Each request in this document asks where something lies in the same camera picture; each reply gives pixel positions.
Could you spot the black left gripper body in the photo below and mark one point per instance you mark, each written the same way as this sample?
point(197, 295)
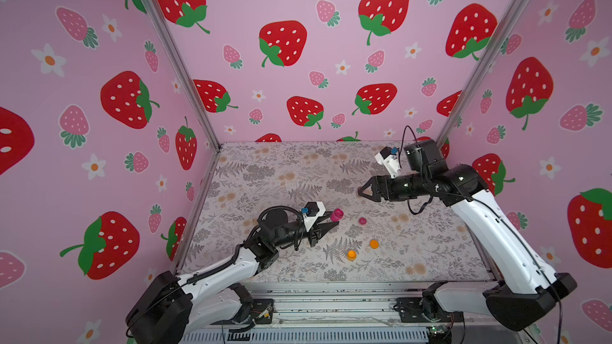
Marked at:
point(311, 234)

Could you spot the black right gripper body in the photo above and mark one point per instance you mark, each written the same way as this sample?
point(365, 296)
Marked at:
point(380, 189)

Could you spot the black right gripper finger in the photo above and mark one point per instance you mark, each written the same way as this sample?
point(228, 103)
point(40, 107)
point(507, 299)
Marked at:
point(367, 194)
point(369, 186)

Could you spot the magenta paint jar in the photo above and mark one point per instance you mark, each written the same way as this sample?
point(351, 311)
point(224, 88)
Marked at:
point(337, 215)

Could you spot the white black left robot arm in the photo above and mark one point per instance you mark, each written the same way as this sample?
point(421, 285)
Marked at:
point(210, 277)

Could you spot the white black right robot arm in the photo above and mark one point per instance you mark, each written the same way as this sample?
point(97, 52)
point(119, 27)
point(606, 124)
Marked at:
point(529, 288)

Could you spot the orange paint jar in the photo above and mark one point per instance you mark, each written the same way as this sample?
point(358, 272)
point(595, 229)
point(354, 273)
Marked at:
point(351, 255)

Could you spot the floral patterned table mat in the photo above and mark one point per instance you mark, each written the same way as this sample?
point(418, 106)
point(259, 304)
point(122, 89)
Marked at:
point(421, 240)

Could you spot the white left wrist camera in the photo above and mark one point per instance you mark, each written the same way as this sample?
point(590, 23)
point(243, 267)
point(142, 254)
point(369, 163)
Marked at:
point(311, 212)

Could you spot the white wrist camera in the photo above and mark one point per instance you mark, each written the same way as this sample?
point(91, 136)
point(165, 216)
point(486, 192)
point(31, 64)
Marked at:
point(311, 212)
point(388, 157)

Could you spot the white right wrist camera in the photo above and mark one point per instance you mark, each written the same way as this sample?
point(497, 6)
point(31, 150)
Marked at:
point(388, 157)

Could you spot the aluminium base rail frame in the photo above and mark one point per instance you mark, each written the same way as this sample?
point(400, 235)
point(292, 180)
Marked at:
point(307, 313)

